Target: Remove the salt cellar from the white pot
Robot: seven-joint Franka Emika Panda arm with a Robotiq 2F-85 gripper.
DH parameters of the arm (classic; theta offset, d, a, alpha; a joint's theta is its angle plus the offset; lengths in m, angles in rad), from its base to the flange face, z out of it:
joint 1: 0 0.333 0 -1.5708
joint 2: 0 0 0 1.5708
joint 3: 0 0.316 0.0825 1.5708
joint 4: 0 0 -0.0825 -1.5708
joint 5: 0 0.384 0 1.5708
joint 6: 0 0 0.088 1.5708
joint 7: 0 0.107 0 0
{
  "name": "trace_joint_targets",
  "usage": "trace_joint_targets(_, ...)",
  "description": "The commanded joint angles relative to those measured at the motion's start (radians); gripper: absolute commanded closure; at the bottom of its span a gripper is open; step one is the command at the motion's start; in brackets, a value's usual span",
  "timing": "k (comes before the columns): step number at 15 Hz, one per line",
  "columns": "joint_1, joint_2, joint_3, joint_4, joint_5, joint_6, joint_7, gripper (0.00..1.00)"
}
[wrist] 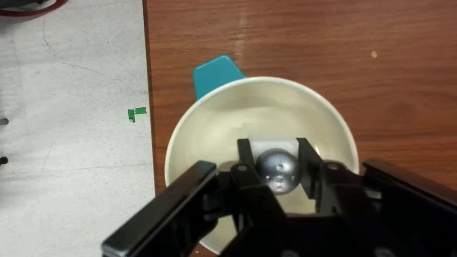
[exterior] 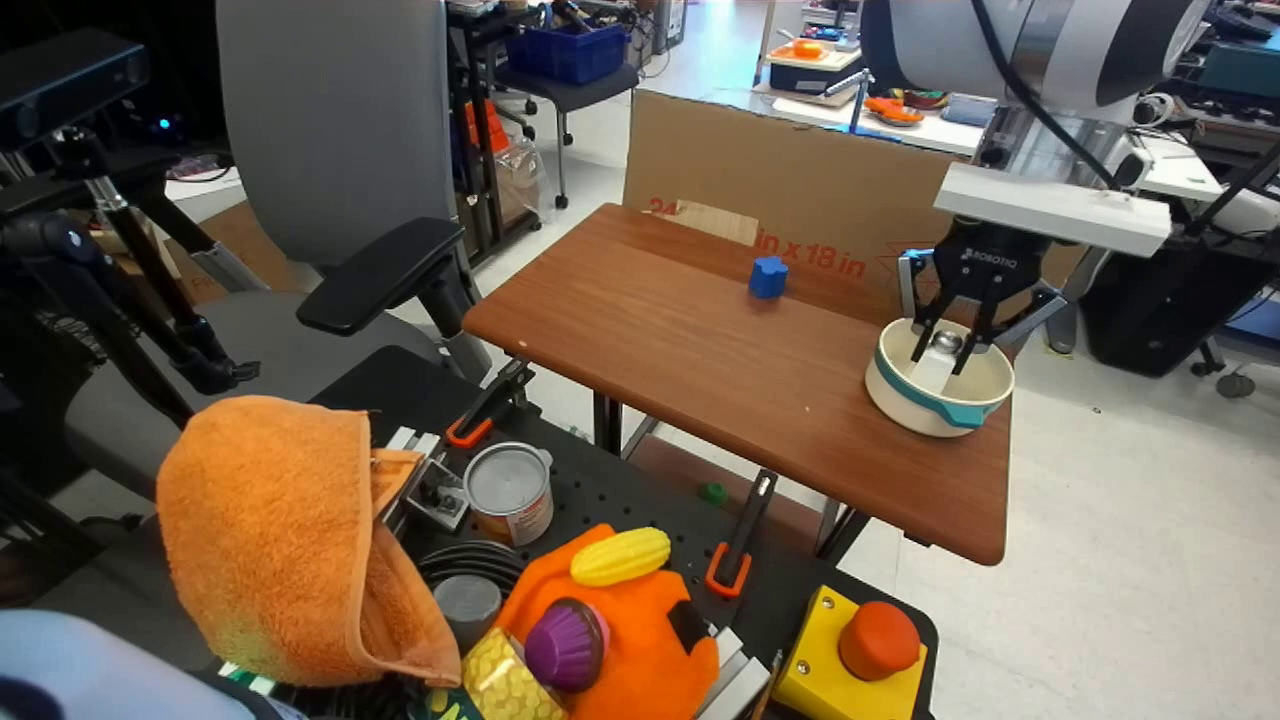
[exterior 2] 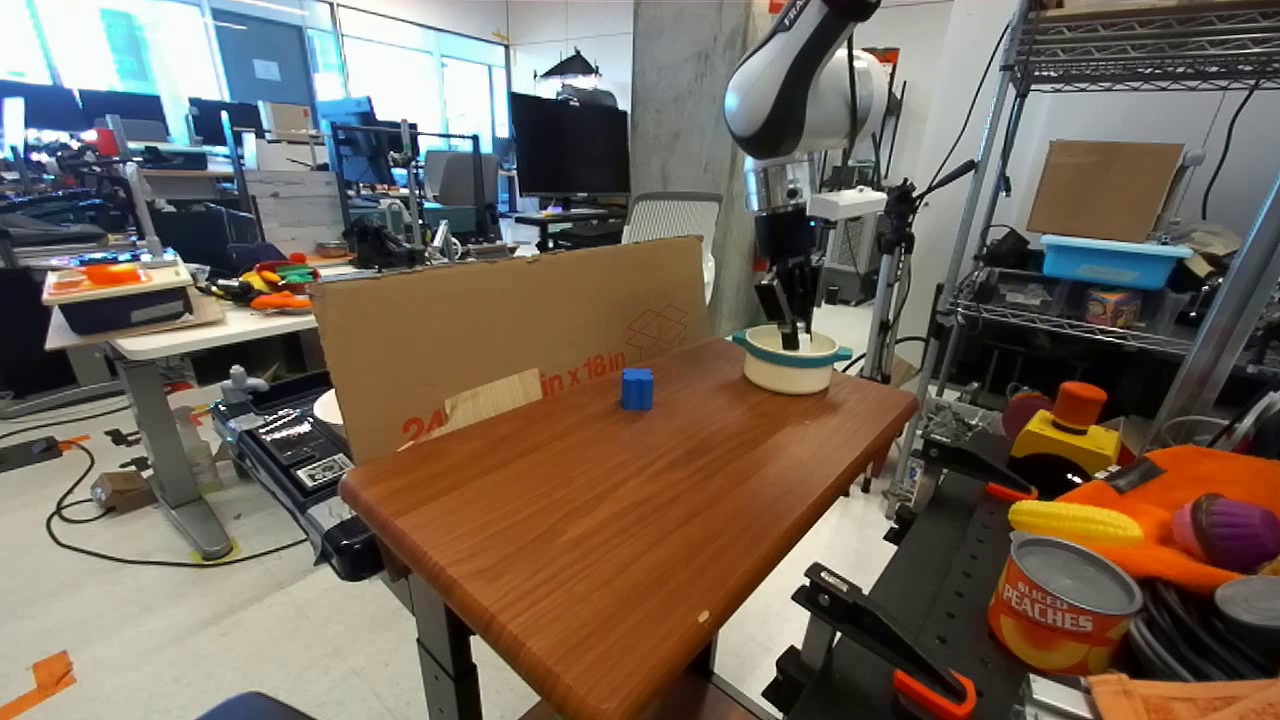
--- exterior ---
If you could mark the silver metal bracket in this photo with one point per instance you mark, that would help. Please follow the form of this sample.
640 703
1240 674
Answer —
431 480
738 681

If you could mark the small clear salt cellar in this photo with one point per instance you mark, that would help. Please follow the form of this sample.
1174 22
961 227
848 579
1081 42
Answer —
949 360

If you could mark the black camera on tripod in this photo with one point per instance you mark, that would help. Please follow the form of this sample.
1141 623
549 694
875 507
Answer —
65 85

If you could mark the grey cylinder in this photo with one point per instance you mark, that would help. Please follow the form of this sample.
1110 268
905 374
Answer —
464 607

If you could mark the black tripod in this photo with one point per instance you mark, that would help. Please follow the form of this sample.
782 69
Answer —
134 267

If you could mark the black equipment case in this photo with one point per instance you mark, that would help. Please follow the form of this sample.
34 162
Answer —
1174 305

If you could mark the orange cloth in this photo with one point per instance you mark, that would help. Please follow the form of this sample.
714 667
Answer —
282 534

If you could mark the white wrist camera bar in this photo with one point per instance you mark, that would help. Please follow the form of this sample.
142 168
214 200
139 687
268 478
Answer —
1055 204

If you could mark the brown cardboard sheet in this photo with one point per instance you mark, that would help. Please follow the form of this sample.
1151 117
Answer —
744 175

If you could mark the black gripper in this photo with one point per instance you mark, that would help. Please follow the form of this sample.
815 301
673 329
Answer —
986 260

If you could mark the blue storage bin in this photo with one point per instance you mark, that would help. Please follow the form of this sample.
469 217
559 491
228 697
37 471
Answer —
568 54

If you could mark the yellow mesh toy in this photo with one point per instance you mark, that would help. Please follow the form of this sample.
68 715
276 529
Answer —
505 681

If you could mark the purple toy cupcake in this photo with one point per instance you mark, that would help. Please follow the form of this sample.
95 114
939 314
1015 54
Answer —
565 645

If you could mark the grey office chair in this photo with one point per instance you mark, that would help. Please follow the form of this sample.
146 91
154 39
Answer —
335 121

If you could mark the orange black clamp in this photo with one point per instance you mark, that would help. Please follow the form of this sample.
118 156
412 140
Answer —
738 546
482 407

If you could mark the light blue plastic object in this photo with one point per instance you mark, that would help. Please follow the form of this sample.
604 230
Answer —
95 674

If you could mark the small green object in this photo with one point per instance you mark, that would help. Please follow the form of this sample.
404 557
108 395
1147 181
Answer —
718 495

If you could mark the black pegboard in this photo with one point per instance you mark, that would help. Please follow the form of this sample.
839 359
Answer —
625 495

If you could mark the small blue cube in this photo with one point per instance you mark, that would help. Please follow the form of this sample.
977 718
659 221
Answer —
770 278

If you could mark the yellow toy corn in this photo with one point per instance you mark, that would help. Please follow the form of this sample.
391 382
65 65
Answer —
621 557

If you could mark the yellow emergency stop box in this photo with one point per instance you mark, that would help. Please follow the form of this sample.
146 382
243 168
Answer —
833 667

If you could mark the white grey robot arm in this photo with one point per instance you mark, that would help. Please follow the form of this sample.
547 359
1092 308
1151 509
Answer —
1066 45

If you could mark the orange yellow tool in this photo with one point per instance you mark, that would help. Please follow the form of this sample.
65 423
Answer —
640 655

